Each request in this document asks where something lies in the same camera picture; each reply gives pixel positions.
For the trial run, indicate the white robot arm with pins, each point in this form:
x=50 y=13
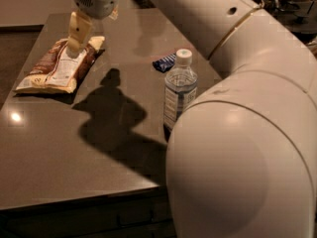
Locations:
x=241 y=160

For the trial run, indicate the blue rxbar blueberry bar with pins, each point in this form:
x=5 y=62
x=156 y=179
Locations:
x=164 y=64

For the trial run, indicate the brown chip bag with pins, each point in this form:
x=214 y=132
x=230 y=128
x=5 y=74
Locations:
x=58 y=71

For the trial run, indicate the clear plastic water bottle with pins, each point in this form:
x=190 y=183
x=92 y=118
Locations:
x=180 y=88

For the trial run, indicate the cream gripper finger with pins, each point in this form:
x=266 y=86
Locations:
x=78 y=30
x=114 y=14

